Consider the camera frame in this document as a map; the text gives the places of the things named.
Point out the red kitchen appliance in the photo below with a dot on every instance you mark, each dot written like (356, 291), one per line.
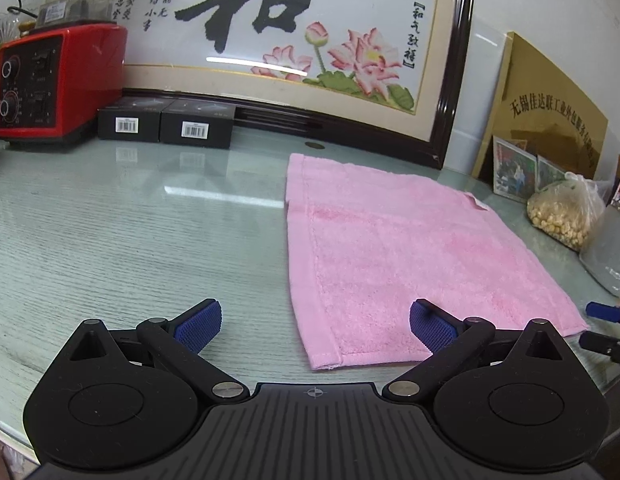
(65, 85)

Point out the gold plaque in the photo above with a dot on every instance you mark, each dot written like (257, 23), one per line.
(549, 100)

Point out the plastic bag of lotus seeds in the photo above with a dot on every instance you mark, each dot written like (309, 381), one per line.
(559, 215)

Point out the glass vase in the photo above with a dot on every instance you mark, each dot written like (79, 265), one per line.
(5, 27)

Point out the large framed photo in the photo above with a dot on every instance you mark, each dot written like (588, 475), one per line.
(512, 170)

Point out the clear blender jar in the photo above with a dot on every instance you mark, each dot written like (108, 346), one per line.
(75, 10)

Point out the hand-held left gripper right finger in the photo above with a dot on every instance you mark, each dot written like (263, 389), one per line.
(432, 327)

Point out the framed lotus cross-stitch picture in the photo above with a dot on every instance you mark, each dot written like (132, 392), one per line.
(290, 35)

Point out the grey plastic bag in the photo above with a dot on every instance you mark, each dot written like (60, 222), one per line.
(609, 255)

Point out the small framed photo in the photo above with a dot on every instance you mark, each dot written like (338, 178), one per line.
(549, 172)

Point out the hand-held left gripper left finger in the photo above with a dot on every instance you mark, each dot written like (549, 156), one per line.
(200, 326)

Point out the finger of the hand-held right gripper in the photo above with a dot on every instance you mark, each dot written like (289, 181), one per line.
(607, 345)
(607, 312)

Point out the pink towel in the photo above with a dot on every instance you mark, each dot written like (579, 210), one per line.
(404, 260)

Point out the black cardboard box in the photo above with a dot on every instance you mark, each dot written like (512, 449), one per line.
(195, 125)
(130, 122)

